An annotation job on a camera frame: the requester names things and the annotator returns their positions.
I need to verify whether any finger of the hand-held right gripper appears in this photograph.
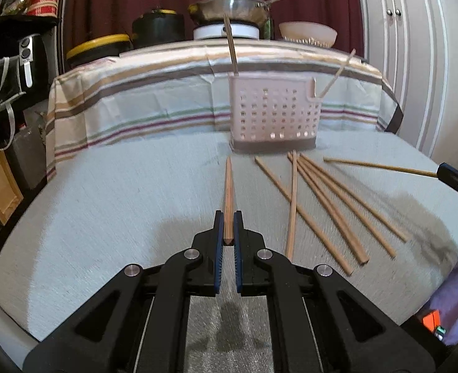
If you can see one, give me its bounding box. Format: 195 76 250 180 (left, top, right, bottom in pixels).
437 163 458 203

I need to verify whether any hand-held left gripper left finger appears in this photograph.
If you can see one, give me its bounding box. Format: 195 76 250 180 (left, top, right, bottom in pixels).
23 210 225 373

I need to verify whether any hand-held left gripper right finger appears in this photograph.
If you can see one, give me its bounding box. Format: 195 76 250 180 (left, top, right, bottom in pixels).
234 210 435 373

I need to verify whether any pink perforated utensil basket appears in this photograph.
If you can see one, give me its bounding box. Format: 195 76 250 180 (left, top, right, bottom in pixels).
228 75 323 153

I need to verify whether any small orange object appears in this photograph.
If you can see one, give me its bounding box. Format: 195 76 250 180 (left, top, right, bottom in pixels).
423 310 442 333

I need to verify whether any white cabinet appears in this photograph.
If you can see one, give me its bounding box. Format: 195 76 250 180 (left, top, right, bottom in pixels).
355 0 458 164

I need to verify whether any striped tablecloth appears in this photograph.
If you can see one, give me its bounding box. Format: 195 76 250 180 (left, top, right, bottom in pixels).
46 39 404 183

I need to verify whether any translucent pink bowl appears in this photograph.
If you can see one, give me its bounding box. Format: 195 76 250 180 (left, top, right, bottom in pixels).
279 21 337 49

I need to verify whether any black box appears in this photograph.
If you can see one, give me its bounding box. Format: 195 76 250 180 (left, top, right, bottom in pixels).
3 128 49 191

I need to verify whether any white induction cooker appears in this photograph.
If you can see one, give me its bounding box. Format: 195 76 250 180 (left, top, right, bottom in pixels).
193 21 261 40

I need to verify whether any tall black pot yellow lid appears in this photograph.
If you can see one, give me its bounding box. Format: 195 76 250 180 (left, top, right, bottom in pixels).
132 7 185 49

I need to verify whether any flat black pot yellow lid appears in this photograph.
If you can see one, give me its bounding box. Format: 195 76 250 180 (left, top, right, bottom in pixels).
66 34 132 70

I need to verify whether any steel frying pan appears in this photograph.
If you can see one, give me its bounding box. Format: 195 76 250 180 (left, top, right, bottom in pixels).
188 0 322 24

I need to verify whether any appliance with round dials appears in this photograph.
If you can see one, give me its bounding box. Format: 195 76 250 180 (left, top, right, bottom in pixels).
15 34 43 88

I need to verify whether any black shelf unit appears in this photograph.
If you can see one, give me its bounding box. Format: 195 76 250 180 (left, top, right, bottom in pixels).
0 0 70 242

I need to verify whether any red plaid tin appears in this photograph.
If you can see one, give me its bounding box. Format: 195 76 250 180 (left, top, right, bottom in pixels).
27 0 58 17

